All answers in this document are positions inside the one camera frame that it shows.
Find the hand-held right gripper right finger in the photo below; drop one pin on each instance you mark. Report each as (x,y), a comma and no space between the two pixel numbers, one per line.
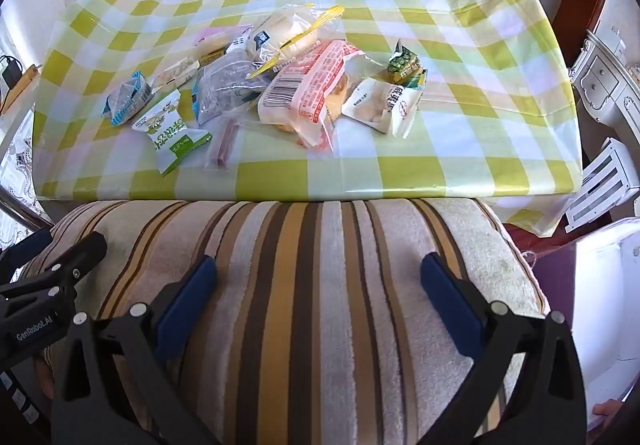
(450,305)

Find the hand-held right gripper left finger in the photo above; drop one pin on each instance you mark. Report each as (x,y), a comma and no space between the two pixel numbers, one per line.
(187,295)

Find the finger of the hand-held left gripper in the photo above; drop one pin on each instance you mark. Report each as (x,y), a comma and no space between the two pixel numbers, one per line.
(30,247)
(65,265)

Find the clear pink snack packet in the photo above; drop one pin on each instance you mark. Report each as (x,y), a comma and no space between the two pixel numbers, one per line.
(222,150)

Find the white purple-trimmed storage box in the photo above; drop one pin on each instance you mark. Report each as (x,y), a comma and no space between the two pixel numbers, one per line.
(605,300)

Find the green white snack packet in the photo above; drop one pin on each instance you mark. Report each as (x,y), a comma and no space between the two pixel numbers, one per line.
(170,135)

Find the blue white snack packet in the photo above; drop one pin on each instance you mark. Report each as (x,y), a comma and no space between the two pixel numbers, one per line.
(125,100)

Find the small white snack packet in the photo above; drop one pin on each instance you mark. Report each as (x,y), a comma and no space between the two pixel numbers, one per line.
(380,105)

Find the clear grey snack packet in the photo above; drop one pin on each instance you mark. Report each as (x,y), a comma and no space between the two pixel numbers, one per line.
(225,85)

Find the clear pale pastry packet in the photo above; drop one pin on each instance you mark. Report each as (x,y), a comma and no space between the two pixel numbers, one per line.
(175,72)

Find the red white bread packet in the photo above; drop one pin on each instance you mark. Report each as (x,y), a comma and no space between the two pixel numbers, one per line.
(305,90)

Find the small green snack packet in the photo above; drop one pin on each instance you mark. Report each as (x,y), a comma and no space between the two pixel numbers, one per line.
(404,65)

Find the pink packet with dark label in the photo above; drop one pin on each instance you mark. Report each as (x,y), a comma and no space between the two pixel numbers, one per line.
(240,42)

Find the yellow round pastry packet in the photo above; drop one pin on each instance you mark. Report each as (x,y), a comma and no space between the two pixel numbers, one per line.
(295,32)

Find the black charger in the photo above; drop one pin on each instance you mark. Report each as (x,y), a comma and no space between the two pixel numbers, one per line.
(11,72)

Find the white slatted stool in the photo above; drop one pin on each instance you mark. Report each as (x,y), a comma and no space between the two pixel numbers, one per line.
(600,180)

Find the white ornate dressing table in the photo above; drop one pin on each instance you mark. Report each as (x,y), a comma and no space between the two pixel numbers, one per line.
(600,75)

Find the yellow checked tablecloth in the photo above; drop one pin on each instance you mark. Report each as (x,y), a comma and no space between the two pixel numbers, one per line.
(450,25)

